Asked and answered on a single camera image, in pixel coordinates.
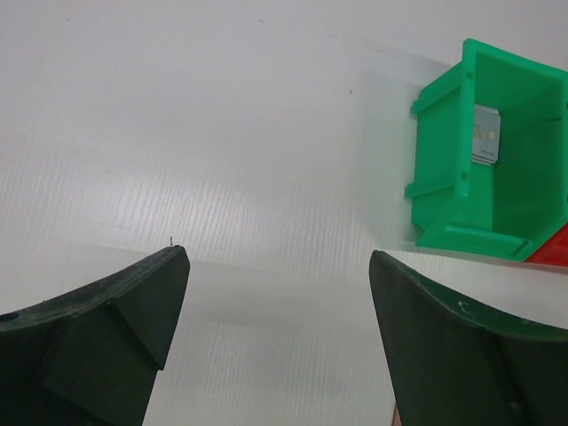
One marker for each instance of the green plastic bin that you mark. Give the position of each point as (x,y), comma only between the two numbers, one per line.
(490,172)

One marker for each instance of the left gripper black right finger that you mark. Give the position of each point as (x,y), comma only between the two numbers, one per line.
(456,361)

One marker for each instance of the middle red plastic bin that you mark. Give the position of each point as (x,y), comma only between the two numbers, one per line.
(554,252)

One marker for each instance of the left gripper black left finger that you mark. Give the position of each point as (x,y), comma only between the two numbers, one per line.
(91,355)

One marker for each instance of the blue white striped card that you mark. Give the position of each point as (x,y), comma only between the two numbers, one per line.
(486,135)

